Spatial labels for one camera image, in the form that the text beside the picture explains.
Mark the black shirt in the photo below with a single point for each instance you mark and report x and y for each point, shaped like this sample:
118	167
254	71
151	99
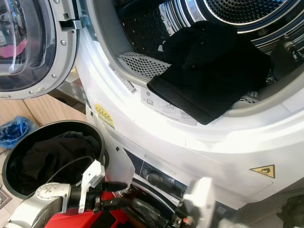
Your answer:
209	71

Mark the yellow rectangular sticker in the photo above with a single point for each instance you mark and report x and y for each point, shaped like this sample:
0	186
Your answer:
103	115

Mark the grey perforated lint filter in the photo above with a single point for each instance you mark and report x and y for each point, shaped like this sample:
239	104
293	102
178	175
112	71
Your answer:
137	64

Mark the red plastic stool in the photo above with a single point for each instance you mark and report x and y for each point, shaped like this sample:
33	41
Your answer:
76	221

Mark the light wooden cabinet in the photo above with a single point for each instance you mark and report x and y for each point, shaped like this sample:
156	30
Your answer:
42	111

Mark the white tumble dryer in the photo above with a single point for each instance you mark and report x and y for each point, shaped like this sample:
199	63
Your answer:
171	142

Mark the perforated steel dryer drum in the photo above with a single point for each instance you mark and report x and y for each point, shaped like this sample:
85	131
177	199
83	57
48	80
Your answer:
237	9

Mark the crumpled black clothes pile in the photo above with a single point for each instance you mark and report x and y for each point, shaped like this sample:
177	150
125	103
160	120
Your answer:
52	161

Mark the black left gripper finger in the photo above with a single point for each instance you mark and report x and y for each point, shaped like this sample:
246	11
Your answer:
133	205
116	186

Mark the blue plastic bag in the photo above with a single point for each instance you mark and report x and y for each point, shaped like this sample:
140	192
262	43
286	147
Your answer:
14	133

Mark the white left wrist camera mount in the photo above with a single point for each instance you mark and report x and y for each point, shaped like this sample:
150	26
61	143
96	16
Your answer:
90	178

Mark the white instruction sticker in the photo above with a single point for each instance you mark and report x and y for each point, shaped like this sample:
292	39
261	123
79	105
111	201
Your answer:
159	107

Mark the yellow triangle warning label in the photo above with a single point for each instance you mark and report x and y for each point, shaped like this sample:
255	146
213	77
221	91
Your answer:
263	172

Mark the round glass dryer door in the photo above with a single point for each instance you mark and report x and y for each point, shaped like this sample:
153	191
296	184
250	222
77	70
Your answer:
61	52

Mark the round black laundry basket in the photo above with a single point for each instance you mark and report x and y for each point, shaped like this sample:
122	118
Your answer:
12	166

